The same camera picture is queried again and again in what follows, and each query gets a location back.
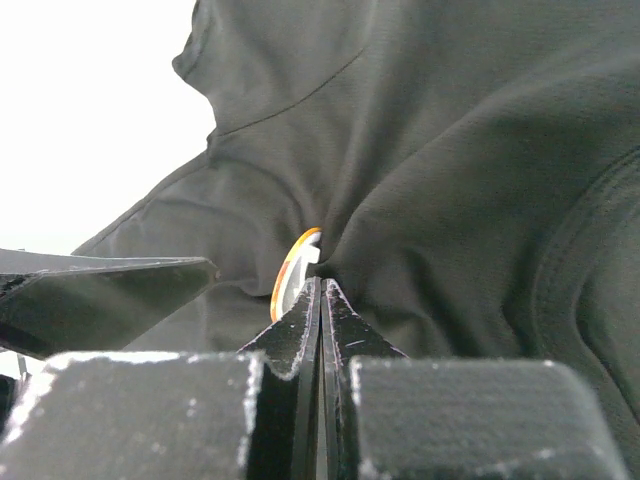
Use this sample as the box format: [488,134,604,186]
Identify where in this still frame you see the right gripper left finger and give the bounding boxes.
[1,278,320,480]

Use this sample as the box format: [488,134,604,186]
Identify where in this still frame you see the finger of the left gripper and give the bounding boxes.
[1,249,219,359]

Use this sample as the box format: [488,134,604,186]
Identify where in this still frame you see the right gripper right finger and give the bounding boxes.
[321,279,630,479]

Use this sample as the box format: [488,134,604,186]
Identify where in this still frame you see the orange round brooch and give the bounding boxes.
[270,227,322,323]

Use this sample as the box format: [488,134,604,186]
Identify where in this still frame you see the black t-shirt garment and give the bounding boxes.
[79,1,639,472]

